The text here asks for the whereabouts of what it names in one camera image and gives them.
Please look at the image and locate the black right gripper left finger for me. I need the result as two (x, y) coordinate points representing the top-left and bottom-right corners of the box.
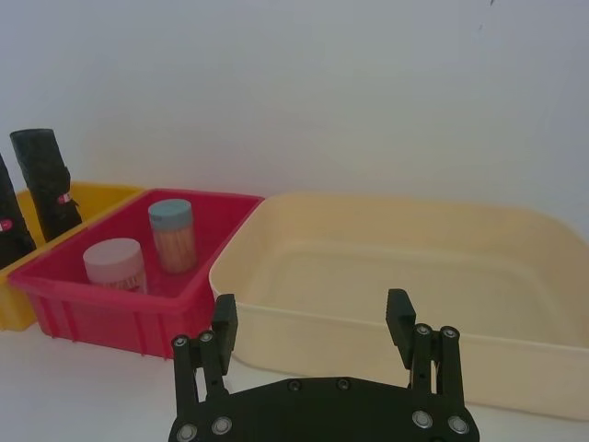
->
(170, 294), (238, 415)

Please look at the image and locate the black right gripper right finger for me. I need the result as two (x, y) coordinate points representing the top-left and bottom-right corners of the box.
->
(385, 288), (467, 406)

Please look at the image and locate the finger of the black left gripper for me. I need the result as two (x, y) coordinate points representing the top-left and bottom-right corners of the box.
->
(9, 128), (85, 244)
(0, 151), (37, 271)

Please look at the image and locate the yellow plastic bin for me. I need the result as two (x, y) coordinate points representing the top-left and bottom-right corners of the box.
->
(0, 181), (144, 332)

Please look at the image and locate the red plastic bin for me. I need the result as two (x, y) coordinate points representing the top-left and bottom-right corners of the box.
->
(6, 187), (266, 360)

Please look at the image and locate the jar with white lid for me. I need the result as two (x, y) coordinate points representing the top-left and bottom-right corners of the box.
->
(82, 238), (147, 296)

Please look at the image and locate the clear jar with blue-grey lid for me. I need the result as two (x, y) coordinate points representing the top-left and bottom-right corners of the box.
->
(147, 199), (199, 275)

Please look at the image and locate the cream plastic bin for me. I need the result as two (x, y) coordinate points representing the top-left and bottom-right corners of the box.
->
(209, 192), (589, 423)

